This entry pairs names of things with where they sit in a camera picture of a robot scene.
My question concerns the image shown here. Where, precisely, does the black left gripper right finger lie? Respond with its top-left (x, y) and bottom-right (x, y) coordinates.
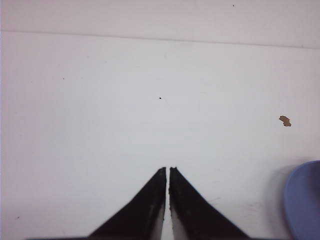
top-left (168, 167), bottom-right (250, 239)

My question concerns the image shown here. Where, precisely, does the blue round plate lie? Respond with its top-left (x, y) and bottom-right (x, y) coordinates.
top-left (283, 160), bottom-right (320, 240)

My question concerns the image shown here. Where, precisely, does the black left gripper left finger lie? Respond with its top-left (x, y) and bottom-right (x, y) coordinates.
top-left (89, 167), bottom-right (167, 238)

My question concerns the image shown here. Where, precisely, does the small brown table chip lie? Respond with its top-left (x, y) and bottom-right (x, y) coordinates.
top-left (279, 115), bottom-right (292, 127)

